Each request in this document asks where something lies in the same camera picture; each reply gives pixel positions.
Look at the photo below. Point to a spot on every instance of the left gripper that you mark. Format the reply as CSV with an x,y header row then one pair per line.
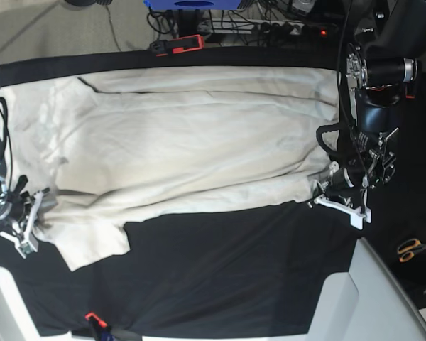
x,y
345,185

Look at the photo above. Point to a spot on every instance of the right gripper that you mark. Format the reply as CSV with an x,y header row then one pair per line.
x,y
16,205

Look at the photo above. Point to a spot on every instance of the white T-shirt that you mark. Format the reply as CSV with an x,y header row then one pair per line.
x,y
132,145

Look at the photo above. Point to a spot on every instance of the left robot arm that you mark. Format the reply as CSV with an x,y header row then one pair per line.
x,y
377,70

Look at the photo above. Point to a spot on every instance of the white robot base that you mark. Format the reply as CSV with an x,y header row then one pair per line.
x,y
15,320
365,303

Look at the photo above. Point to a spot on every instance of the black table cloth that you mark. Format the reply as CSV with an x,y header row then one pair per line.
x,y
253,273

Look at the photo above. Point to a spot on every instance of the orange black clamp right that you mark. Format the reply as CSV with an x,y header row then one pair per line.
x,y
410,90

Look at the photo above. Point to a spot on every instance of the orange black clamp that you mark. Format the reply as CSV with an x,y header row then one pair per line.
x,y
410,90
177,46

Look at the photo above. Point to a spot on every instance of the orange clamp bottom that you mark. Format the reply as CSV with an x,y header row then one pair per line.
x,y
99,328

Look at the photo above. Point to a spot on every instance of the black power strip red light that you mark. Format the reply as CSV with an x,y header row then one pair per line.
x,y
315,31

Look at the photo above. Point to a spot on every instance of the white power strip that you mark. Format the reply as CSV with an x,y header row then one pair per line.
x,y
245,27

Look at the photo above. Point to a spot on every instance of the orange black clamp top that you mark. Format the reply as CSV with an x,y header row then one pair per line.
x,y
177,46

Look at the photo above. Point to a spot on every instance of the blue plastic box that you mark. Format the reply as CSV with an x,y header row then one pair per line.
x,y
162,5

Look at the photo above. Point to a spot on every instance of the orange handled scissors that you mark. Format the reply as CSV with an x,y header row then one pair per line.
x,y
409,249

